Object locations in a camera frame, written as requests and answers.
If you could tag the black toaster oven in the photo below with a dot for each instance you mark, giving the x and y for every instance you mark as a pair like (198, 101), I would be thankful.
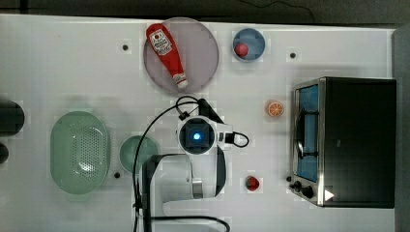
(343, 142)

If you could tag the black cylinder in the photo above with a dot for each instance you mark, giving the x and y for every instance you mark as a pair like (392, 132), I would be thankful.
(11, 118)
(4, 153)

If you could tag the red ball fruit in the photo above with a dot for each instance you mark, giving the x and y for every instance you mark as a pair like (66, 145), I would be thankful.
(241, 49)

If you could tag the red ketchup bottle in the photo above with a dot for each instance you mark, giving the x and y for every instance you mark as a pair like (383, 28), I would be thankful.
(166, 49)

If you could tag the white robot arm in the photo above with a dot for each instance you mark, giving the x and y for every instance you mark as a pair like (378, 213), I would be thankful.
(197, 171)

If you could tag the orange slice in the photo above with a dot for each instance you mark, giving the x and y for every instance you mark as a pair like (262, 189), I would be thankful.
(274, 108)

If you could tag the red strawberry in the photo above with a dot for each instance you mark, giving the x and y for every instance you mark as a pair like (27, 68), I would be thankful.
(252, 183)

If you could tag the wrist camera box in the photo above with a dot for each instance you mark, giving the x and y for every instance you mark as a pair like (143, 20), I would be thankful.
(206, 111)

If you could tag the teal metal cup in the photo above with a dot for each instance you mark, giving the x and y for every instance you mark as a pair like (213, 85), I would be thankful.
(135, 147)

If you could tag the green oval strainer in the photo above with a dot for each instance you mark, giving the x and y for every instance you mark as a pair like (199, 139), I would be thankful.
(79, 152)

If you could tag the black cylinder upper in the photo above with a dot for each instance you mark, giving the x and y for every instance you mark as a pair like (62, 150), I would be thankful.
(11, 118)

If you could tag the black cylinder lower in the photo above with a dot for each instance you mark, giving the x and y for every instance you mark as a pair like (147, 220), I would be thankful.
(4, 153)

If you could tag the grey round plate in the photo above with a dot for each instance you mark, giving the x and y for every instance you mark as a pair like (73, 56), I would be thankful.
(198, 51)

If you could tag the blue bowl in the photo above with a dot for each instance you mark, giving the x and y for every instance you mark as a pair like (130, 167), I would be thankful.
(254, 40)

